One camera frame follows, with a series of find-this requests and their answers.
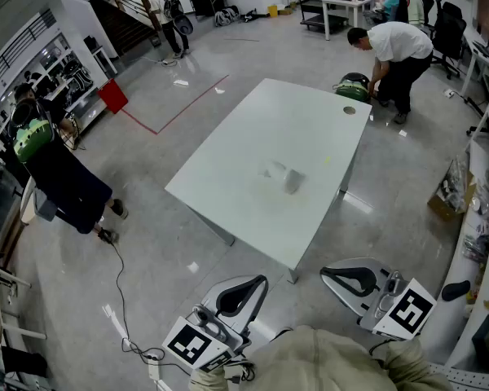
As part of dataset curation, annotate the pile of backpacks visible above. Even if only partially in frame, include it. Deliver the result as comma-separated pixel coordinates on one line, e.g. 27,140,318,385
214,7,241,27

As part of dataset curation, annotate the dark staircase with railing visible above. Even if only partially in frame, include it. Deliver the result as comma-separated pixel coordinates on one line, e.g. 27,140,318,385
87,0,162,56

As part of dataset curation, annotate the black platform cart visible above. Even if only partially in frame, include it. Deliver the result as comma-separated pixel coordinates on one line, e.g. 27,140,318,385
297,0,350,32

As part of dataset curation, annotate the grey bag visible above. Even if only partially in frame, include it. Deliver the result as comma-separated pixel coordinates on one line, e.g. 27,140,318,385
34,189,59,222

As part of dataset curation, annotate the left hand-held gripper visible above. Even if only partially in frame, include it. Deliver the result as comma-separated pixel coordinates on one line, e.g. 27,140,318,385
161,274,269,372

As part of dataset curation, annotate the round wooden table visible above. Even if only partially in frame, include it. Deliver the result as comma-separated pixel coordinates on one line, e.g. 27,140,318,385
20,177,37,224

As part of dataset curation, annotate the white perforated panel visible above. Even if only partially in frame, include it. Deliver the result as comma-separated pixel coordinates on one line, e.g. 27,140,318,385
430,362,489,391

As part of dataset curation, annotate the white power strip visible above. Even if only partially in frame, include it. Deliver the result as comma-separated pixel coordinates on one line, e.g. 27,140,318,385
146,354,162,382

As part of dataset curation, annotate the black floor cable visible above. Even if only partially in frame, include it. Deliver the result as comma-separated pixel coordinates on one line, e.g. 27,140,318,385
108,238,188,376

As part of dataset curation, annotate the right hand-held gripper cable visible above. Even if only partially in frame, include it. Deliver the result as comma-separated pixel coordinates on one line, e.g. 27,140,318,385
368,338,392,356

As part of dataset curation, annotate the white office desk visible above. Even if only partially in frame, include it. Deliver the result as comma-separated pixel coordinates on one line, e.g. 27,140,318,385
319,0,378,42

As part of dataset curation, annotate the green hard-shell backpack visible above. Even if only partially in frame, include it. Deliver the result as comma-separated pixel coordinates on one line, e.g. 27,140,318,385
10,98,55,165

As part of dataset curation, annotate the small white side table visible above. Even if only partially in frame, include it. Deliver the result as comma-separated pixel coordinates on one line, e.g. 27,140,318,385
91,45,118,77

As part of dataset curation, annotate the left hand-held gripper cable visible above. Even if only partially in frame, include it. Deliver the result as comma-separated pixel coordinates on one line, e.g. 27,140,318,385
223,360,256,382

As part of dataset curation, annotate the person's left forearm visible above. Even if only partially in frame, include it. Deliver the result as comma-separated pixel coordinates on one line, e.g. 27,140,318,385
189,364,229,391

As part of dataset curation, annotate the black office chair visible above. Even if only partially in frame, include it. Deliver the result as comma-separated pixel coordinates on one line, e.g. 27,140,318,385
421,0,436,28
394,0,411,24
431,1,468,80

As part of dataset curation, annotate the cardboard box of packets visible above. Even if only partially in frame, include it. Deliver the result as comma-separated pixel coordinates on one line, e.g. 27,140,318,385
426,159,476,222

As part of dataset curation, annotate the hand-held gripper cable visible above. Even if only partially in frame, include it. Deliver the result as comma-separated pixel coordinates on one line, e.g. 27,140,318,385
223,360,256,382
368,338,392,356

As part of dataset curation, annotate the red bin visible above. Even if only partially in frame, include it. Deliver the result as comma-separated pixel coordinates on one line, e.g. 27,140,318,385
97,78,130,115

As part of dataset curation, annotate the person's beige jacket torso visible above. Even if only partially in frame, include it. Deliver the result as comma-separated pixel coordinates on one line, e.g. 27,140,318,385
244,326,392,391

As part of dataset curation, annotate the white shelving unit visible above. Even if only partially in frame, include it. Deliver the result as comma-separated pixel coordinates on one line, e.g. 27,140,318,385
419,108,489,391

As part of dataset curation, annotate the long white desk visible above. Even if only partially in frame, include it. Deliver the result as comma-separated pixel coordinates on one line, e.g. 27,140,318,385
460,26,489,97

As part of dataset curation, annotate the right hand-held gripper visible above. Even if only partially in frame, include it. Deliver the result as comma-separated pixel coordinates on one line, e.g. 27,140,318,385
319,257,437,341

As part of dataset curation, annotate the black folding frame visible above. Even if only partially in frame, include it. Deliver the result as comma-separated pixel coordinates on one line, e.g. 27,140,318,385
189,0,227,20

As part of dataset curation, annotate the person's right forearm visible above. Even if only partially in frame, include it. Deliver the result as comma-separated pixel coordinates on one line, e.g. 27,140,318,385
385,337,453,391

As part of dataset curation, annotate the white display shelf rack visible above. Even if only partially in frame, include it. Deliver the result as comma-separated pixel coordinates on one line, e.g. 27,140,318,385
0,30,103,138

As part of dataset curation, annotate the grey hard-shell backpack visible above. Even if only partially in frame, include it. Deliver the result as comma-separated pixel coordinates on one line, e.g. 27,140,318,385
162,0,195,36

